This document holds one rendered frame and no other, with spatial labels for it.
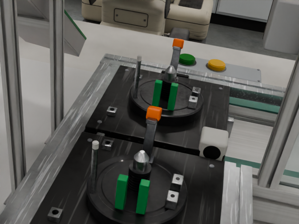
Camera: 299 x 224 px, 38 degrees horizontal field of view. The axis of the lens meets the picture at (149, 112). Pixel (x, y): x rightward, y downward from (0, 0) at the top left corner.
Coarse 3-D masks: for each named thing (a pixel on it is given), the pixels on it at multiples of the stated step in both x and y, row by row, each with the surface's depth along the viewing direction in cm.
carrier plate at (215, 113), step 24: (120, 72) 90; (144, 72) 91; (120, 96) 82; (216, 96) 86; (96, 120) 75; (120, 120) 75; (144, 120) 76; (216, 120) 79; (168, 144) 72; (192, 144) 72
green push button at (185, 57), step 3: (180, 54) 100; (183, 54) 100; (186, 54) 100; (189, 54) 101; (180, 57) 99; (183, 57) 99; (186, 57) 99; (189, 57) 99; (192, 57) 99; (180, 60) 98; (183, 60) 98; (186, 60) 98; (189, 60) 98; (192, 60) 98; (183, 63) 98; (186, 63) 98; (189, 63) 98; (192, 63) 98
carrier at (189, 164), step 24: (96, 144) 53; (120, 144) 70; (72, 168) 64; (96, 168) 55; (120, 168) 62; (144, 168) 57; (168, 168) 63; (192, 168) 67; (216, 168) 67; (48, 192) 59; (72, 192) 60; (96, 192) 57; (120, 192) 54; (144, 192) 53; (168, 192) 57; (192, 192) 62; (216, 192) 63; (72, 216) 56; (96, 216) 56; (120, 216) 54; (144, 216) 55; (168, 216) 55; (192, 216) 59; (216, 216) 59
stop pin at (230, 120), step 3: (228, 117) 81; (231, 117) 81; (228, 120) 80; (231, 120) 80; (228, 123) 80; (231, 123) 80; (228, 126) 81; (231, 126) 81; (228, 129) 81; (231, 129) 81; (228, 132) 82; (228, 135) 82
